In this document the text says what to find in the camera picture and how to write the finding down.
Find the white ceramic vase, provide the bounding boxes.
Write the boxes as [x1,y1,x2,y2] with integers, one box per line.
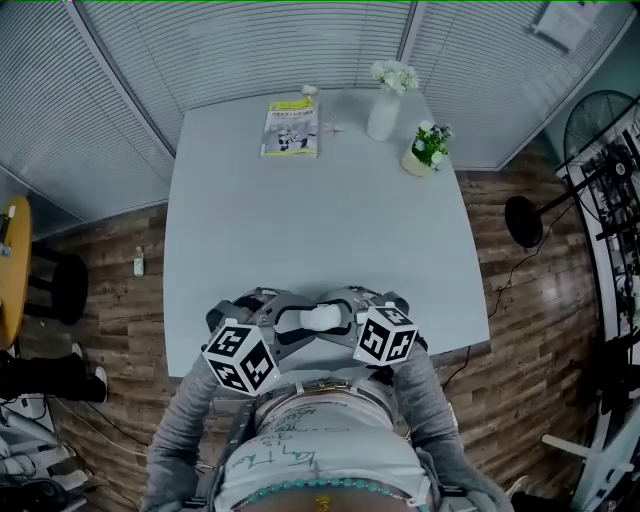
[366,92,402,143]

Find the potted white-flower plant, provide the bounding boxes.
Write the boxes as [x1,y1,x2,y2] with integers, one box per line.
[401,119,455,178]

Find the white paper notice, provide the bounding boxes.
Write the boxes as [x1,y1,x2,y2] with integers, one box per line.
[530,0,597,52]

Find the black standing fan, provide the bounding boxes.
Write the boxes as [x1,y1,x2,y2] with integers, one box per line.
[503,89,640,250]

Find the person's gray cardigan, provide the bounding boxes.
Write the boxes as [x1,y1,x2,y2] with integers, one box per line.
[142,399,511,512]

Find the person's white printed top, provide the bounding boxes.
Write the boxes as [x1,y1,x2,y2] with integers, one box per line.
[214,399,431,512]

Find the person's left forearm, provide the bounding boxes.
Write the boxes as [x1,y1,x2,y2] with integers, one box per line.
[164,369,236,461]

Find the black white display shelf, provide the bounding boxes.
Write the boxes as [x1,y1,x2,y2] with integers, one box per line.
[554,127,640,346]

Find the snakeskin pattern belt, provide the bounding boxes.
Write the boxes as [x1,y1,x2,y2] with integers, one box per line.
[259,378,381,401]

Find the yellow round table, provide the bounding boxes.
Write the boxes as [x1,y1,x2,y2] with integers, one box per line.
[0,195,33,351]

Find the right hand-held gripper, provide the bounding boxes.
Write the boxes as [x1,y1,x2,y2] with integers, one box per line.
[316,285,420,368]

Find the teal bead necklace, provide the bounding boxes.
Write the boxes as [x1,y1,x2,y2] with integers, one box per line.
[239,477,416,509]

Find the green yellow cover book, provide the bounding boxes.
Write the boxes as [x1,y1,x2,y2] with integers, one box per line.
[259,98,321,159]

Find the black stool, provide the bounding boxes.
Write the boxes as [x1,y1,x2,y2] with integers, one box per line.
[23,241,90,327]

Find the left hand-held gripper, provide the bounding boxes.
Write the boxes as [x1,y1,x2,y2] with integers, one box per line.
[201,286,320,398]

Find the black office chair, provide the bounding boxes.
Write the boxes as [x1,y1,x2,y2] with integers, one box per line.
[597,333,640,416]

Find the black fan cable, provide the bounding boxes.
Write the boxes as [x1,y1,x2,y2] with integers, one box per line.
[492,247,541,319]

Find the person's right forearm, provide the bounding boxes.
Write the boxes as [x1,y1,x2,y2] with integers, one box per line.
[394,349,461,451]

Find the white desk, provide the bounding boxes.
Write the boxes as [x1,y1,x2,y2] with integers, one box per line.
[542,399,640,512]

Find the person's pale trousers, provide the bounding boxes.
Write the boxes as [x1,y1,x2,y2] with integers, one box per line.
[252,369,401,436]

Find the small white case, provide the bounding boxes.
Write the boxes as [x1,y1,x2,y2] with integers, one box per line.
[298,302,348,332]

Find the white flower bouquet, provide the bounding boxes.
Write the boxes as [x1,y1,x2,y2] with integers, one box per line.
[370,59,420,96]

